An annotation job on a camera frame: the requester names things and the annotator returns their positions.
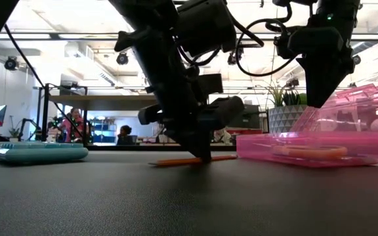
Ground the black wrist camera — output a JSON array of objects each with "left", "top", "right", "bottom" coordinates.
[
  {"left": 205, "top": 96, "right": 245, "bottom": 129},
  {"left": 274, "top": 26, "right": 345, "bottom": 60}
]

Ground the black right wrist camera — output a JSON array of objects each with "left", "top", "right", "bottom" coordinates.
[{"left": 274, "top": 26, "right": 345, "bottom": 60}]

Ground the black ceiling spotlight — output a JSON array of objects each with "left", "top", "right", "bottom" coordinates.
[
  {"left": 115, "top": 51, "right": 130, "bottom": 66},
  {"left": 227, "top": 49, "right": 245, "bottom": 66},
  {"left": 4, "top": 56, "right": 18, "bottom": 71}
]

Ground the teal calculator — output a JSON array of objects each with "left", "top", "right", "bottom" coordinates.
[{"left": 0, "top": 141, "right": 90, "bottom": 165}]

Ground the wooden shelf with black frame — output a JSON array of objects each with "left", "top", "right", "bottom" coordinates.
[{"left": 37, "top": 82, "right": 163, "bottom": 148}]

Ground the orange wooden pencil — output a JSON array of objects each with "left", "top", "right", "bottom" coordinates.
[{"left": 148, "top": 153, "right": 239, "bottom": 167}]

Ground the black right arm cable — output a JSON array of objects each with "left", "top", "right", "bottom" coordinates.
[{"left": 234, "top": 3, "right": 300, "bottom": 78}]

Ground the pink transparent pencil case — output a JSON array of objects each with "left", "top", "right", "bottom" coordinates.
[{"left": 236, "top": 81, "right": 378, "bottom": 168}]

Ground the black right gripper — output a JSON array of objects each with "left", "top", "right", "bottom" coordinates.
[{"left": 296, "top": 9, "right": 360, "bottom": 108}]

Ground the black overhead frame bar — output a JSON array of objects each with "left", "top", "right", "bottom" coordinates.
[{"left": 0, "top": 31, "right": 378, "bottom": 41}]

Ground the black computer monitor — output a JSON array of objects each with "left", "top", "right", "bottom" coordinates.
[{"left": 243, "top": 104, "right": 269, "bottom": 130}]

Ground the yellow marker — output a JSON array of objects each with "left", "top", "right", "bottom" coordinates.
[{"left": 270, "top": 144, "right": 349, "bottom": 161}]

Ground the person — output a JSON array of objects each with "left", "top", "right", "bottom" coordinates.
[
  {"left": 59, "top": 107, "right": 91, "bottom": 144},
  {"left": 115, "top": 125, "right": 134, "bottom": 146}
]

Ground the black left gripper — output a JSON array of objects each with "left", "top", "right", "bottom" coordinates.
[{"left": 138, "top": 73, "right": 224, "bottom": 164}]

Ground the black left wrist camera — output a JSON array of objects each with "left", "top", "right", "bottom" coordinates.
[{"left": 205, "top": 96, "right": 245, "bottom": 129}]

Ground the succulent in patterned white pot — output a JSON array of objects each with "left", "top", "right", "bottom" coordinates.
[{"left": 263, "top": 83, "right": 308, "bottom": 134}]

